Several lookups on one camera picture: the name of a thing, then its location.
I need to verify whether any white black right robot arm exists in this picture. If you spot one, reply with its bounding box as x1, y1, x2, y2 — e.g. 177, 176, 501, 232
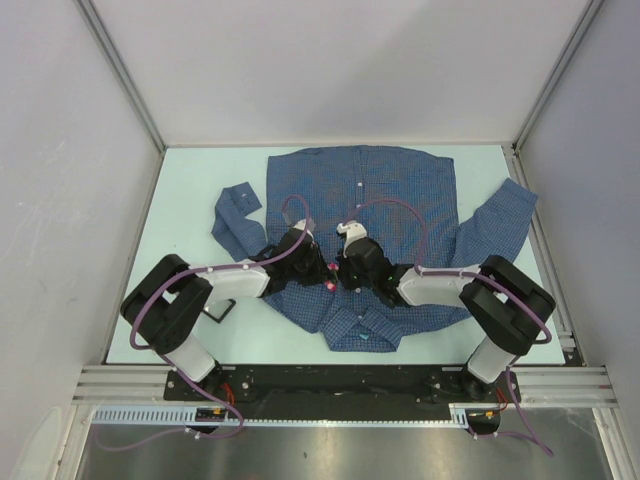
338, 233, 556, 401

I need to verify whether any right aluminium corner post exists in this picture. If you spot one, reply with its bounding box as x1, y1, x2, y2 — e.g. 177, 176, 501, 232
511, 0, 607, 156

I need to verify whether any aluminium corner post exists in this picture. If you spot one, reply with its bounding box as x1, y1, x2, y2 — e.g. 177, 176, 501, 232
74, 0, 167, 155
511, 0, 607, 156

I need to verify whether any pink flower smiley brooch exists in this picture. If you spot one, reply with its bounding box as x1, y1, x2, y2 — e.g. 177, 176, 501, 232
325, 263, 339, 292

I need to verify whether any aluminium front frame rail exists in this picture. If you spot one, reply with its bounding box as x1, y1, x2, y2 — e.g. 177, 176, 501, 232
73, 365, 617, 407

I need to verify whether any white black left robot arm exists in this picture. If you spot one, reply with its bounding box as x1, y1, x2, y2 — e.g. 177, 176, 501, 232
120, 222, 337, 400

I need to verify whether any left aluminium corner post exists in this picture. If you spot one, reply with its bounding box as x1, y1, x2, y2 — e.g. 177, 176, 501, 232
74, 0, 167, 155

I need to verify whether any black framed clear box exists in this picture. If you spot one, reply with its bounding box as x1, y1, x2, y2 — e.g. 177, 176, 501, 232
202, 299, 236, 324

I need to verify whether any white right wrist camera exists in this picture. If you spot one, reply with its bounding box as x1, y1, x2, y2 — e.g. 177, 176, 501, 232
336, 220, 367, 242

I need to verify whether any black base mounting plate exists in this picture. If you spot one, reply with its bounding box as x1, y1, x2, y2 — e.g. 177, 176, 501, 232
164, 364, 519, 404

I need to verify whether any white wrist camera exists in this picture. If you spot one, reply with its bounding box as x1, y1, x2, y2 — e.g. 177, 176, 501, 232
336, 220, 367, 242
286, 217, 315, 238

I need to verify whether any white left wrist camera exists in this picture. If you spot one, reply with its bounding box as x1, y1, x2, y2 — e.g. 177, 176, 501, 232
286, 217, 315, 238

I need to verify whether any slotted grey cable duct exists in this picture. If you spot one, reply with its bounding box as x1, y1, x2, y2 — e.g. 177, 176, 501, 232
92, 403, 497, 428

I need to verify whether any blue plaid button shirt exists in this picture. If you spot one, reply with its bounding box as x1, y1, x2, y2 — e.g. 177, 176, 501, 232
212, 146, 537, 353

